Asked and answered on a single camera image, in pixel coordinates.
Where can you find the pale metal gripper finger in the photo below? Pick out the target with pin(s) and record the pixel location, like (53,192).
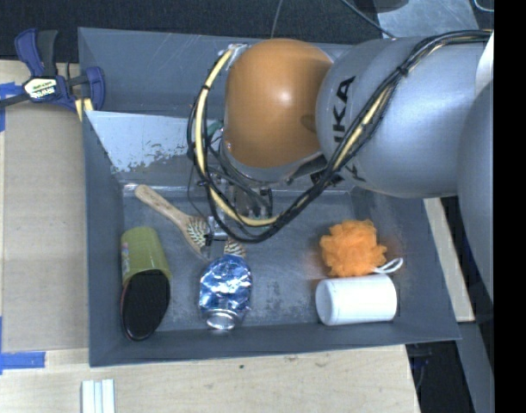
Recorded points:
(216,237)
(217,224)

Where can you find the crushed blue can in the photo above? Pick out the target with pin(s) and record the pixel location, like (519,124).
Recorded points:
(224,286)

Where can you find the wooden hairbrush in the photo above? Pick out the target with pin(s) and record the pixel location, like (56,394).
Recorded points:
(168,211)

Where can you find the olive green cup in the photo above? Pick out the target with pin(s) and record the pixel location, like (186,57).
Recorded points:
(144,252)

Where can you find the grey metal bin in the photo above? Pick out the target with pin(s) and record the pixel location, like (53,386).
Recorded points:
(288,273)

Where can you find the orange mesh bath sponge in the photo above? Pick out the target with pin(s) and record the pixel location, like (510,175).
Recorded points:
(350,248)

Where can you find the white plastic cylinder container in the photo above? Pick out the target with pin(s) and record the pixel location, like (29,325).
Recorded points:
(357,299)

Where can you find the pale wood board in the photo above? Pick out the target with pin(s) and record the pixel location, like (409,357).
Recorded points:
(43,230)

